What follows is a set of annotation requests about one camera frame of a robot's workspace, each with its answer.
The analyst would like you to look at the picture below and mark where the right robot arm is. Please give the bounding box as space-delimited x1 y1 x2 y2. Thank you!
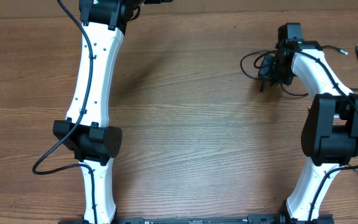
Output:
258 23 358 223

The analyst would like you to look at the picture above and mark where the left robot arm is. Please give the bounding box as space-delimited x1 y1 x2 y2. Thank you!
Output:
53 0 144 223

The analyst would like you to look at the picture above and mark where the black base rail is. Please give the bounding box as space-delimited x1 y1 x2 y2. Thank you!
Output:
57 213 335 224

